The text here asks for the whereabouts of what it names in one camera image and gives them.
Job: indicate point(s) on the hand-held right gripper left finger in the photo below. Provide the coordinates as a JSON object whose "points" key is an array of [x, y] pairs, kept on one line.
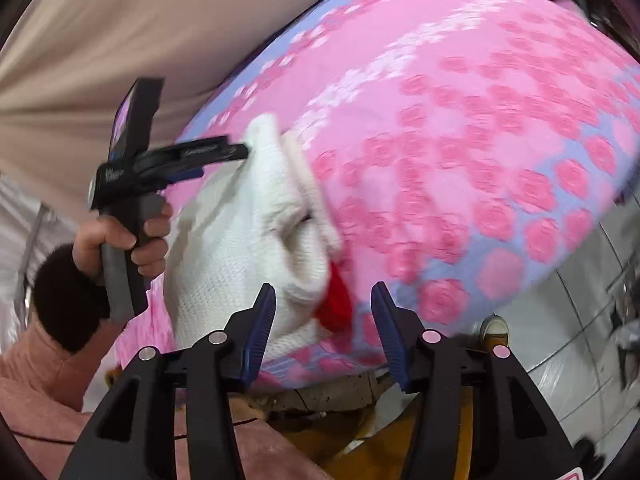
{"points": [[260, 330]]}

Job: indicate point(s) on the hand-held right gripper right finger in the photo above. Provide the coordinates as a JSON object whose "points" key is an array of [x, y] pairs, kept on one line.
{"points": [[390, 330]]}

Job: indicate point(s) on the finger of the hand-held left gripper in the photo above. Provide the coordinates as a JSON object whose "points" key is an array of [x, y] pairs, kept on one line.
{"points": [[210, 152]]}

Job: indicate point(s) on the white red black knit sweater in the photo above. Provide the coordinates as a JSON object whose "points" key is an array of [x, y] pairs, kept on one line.
{"points": [[235, 240]]}

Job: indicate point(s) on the person's left forearm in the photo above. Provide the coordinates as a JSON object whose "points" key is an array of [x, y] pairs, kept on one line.
{"points": [[65, 295]]}

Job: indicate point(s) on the person's left hand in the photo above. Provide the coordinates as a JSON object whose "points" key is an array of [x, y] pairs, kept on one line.
{"points": [[100, 240]]}

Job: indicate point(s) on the wooden bed base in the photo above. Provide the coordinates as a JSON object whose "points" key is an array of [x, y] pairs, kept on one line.
{"points": [[325, 395]]}

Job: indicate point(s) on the beige backdrop cloth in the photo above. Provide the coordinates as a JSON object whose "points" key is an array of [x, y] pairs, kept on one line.
{"points": [[125, 25]]}

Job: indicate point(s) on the white satin curtain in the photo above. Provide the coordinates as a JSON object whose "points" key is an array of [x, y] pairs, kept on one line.
{"points": [[20, 240]]}

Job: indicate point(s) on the pink floral blanket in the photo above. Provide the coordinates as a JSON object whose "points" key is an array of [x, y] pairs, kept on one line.
{"points": [[450, 135]]}

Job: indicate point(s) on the person's pink fleece top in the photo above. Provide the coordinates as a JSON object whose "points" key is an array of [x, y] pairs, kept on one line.
{"points": [[45, 440]]}

